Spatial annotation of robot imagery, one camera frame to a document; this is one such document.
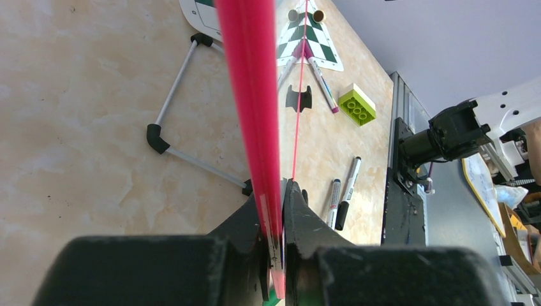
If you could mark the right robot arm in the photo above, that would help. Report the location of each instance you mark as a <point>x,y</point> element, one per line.
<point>459,131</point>

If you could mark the purple-capped marker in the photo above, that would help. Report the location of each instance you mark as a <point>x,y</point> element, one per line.
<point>308,54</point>

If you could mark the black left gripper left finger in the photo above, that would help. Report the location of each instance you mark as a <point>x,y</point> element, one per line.
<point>227,266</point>

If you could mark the pink-framed whiteboard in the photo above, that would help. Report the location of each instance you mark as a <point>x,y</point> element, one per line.
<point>260,40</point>

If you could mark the lime green toy brick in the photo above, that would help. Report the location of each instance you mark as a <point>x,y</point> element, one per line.
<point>356,104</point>

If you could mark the black-capped marker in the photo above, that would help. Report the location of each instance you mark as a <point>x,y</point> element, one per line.
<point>348,193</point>

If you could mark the wooden chess piece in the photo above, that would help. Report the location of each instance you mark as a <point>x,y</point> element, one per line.
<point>318,16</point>

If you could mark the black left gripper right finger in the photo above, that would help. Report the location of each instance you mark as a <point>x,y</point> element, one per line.
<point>323,268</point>

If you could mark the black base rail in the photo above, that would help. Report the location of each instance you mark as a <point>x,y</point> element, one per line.
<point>403,220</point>

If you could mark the grey whiteboard stand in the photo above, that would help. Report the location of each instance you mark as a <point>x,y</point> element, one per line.
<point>198,121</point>

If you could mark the blue-capped marker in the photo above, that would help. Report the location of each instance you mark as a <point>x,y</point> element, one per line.
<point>333,203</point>

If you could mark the green-capped marker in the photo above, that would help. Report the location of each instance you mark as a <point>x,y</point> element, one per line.
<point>273,299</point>

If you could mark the green white chessboard mat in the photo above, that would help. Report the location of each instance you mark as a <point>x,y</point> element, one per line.
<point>310,38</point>

